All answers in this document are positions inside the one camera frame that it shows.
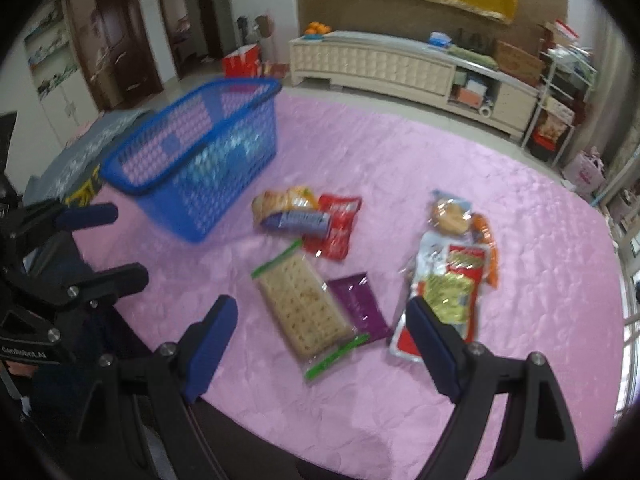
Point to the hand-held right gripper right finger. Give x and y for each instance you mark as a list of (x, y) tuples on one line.
[(432, 347)]

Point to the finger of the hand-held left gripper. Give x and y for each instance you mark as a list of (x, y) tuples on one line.
[(117, 280), (85, 216)]

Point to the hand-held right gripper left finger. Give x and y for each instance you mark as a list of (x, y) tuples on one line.
[(212, 350)]

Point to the red packet yellow-green label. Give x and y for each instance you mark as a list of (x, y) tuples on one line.
[(452, 290)]

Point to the purple snack packet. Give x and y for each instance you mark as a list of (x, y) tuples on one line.
[(360, 305)]

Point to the clear cracker packet green ends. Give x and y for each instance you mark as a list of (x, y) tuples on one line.
[(305, 300)]

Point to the orange snack packet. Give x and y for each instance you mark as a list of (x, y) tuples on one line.
[(492, 260)]

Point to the bun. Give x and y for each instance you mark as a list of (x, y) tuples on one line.
[(450, 217)]

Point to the blue plastic basket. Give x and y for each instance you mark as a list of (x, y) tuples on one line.
[(235, 180)]

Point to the grey lace-trimmed cloth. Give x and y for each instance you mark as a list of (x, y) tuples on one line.
[(85, 150)]

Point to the red snack packet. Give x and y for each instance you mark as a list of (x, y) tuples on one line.
[(337, 230)]

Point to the small blue snack packet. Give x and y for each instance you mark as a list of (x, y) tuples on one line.
[(300, 221)]

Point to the yellow snack packet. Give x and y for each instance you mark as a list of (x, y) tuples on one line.
[(280, 200)]

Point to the dark wooden door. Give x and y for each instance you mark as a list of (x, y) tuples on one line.
[(117, 35)]

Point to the pink quilted mat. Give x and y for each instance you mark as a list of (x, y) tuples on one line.
[(380, 160)]

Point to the red paper bag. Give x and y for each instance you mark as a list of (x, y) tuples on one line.
[(240, 62)]

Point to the pink gift bag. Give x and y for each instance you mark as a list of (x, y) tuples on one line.
[(582, 172)]

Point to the white paper roll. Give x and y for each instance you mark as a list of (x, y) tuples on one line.
[(484, 110)]

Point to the white metal shelf rack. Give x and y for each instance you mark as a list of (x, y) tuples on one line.
[(550, 125)]

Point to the orange box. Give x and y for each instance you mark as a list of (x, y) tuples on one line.
[(470, 96)]

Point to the cream TV cabinet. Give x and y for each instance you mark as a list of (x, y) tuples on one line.
[(380, 67)]

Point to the green cushion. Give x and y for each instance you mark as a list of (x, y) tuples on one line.
[(472, 57)]

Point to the brown cardboard box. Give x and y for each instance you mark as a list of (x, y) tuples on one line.
[(517, 62)]

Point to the pile of oranges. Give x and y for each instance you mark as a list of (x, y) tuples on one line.
[(317, 28)]

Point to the black router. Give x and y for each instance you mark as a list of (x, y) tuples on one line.
[(470, 40)]

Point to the red white carton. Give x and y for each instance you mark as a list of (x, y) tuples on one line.
[(560, 30)]

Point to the white wall shelf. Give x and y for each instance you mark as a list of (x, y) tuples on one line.
[(47, 50)]

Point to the dark wooden door frame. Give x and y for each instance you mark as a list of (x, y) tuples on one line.
[(212, 10)]

